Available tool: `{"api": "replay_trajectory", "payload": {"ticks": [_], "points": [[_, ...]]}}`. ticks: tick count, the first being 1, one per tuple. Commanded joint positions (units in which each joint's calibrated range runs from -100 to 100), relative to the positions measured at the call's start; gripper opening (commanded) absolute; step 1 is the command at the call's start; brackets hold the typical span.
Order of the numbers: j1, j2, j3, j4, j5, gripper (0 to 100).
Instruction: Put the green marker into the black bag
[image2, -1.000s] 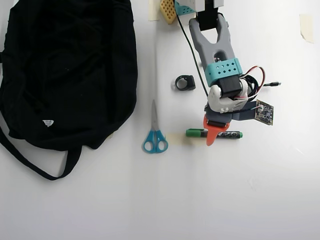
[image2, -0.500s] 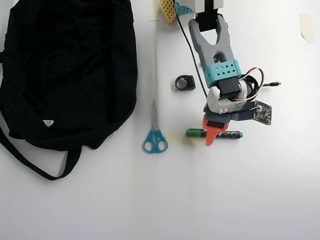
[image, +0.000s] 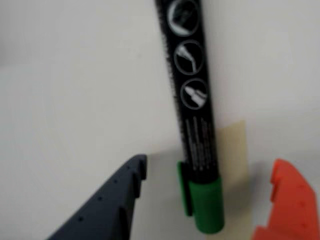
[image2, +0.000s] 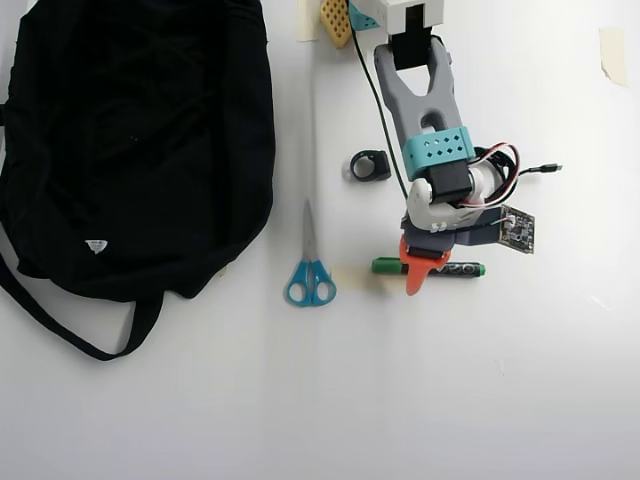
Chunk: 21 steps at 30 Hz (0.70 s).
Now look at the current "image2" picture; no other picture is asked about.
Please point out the black fabric bag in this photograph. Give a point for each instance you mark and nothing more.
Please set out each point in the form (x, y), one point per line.
(125, 150)

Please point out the narrow beige masking tape piece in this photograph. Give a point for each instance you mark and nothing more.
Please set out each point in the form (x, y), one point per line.
(307, 25)

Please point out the yellow perforated block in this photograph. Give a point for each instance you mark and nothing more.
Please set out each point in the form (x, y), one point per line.
(335, 22)

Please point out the long beige masking tape strip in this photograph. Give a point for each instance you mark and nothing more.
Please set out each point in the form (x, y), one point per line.
(350, 277)

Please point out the green marker with black barrel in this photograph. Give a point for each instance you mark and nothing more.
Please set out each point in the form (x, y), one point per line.
(387, 266)

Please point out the torn beige masking tape piece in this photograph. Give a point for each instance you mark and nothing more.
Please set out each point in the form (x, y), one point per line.
(614, 55)

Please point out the camera circuit board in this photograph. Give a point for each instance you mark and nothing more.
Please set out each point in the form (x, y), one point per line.
(517, 230)

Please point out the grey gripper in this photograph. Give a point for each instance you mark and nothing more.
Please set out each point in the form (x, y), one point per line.
(419, 264)

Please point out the grey teal white robot arm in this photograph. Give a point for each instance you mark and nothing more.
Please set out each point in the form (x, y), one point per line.
(400, 95)

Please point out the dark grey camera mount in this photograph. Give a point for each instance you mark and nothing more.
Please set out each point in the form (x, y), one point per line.
(480, 235)

